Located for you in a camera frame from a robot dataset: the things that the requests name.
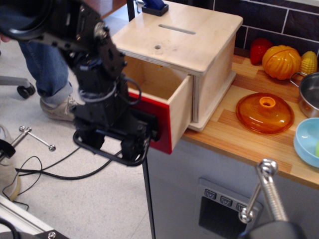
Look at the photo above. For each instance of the grey toy kitchen cabinet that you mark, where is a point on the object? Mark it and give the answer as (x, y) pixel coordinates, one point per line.
(196, 193)

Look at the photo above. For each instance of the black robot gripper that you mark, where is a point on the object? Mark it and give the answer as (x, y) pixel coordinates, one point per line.
(116, 119)

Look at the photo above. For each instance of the person's bare hand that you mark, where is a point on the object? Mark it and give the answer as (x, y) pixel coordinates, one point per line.
(4, 38)

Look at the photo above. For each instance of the yellow toy corn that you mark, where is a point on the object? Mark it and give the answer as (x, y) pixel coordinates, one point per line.
(309, 62)

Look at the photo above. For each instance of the aluminium frame rail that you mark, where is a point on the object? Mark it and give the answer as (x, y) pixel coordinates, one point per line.
(16, 222)

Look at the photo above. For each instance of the red toy pepper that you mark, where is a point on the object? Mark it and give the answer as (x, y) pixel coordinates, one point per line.
(258, 48)

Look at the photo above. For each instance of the blue jeans leg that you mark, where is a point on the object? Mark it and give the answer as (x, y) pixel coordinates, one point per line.
(48, 68)

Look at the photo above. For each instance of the metal clamp screw right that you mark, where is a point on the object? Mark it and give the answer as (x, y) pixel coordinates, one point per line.
(279, 227)

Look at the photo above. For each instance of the green item in bowl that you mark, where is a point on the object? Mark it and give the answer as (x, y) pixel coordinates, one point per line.
(317, 150)

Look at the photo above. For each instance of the light blue bowl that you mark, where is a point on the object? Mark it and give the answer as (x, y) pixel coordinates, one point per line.
(305, 140)

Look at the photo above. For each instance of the blue black clamp on box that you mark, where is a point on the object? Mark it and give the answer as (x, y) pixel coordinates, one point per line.
(155, 7)

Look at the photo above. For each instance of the orange transparent pot lid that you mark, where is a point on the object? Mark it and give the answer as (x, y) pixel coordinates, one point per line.
(265, 113)

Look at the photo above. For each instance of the office chair base wheel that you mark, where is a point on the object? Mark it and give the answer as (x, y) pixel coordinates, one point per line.
(24, 87)

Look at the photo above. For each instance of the orange toy pumpkin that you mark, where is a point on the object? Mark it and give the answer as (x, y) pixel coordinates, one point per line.
(281, 61)

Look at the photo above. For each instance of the steel cooking pot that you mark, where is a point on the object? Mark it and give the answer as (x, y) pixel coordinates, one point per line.
(308, 94)

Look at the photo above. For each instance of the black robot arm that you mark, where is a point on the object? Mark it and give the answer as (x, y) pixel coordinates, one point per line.
(70, 25)

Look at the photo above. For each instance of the light wooden box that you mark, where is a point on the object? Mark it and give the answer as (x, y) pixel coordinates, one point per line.
(191, 39)

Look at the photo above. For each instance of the red front wooden drawer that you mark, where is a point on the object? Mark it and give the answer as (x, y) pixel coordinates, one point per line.
(158, 90)

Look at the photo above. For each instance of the beige sneaker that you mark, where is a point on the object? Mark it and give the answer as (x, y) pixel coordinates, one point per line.
(9, 180)
(61, 111)

